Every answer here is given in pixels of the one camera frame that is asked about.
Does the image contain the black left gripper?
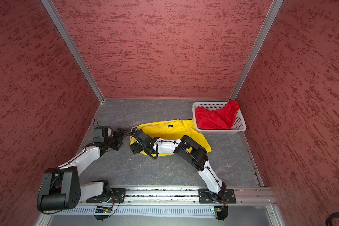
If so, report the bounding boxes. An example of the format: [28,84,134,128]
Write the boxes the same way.
[105,127,129,151]

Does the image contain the yellow shorts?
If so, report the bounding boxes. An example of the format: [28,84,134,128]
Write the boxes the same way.
[137,120,212,153]

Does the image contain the red shorts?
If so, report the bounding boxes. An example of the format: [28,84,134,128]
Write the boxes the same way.
[195,100,240,130]

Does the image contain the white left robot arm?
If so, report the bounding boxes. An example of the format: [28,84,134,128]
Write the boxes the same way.
[37,126,127,214]

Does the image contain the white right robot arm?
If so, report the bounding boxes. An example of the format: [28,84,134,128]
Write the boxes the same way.
[127,128,227,204]

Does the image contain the left small circuit board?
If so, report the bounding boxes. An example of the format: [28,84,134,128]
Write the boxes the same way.
[95,206,113,214]

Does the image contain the small circuit board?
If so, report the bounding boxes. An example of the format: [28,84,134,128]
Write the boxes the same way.
[95,206,113,214]
[211,206,228,221]

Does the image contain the white plastic laundry basket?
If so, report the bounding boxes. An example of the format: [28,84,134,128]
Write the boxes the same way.
[192,100,247,134]

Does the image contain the right small circuit board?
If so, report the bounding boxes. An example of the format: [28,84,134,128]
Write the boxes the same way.
[211,206,228,221]

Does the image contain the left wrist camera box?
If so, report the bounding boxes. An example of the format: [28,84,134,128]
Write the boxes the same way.
[93,126,113,143]

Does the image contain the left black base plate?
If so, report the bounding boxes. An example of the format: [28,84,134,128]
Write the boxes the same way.
[86,188,127,204]

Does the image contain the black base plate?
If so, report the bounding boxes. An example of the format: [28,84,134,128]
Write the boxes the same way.
[198,188,237,204]
[86,188,127,204]

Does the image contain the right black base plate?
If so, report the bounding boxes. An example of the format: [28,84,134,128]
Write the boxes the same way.
[198,188,237,204]

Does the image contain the aluminium front rail frame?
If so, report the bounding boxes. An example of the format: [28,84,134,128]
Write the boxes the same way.
[36,186,285,226]

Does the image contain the left aluminium corner post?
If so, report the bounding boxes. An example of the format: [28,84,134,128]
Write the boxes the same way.
[41,0,105,104]

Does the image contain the aluminium corner post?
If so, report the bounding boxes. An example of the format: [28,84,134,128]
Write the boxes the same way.
[229,0,283,100]
[41,0,105,104]

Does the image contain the right aluminium corner post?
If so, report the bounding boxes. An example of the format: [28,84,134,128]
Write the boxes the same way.
[229,0,283,100]

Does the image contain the black cable bundle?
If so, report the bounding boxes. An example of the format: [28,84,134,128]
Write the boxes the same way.
[325,211,339,226]

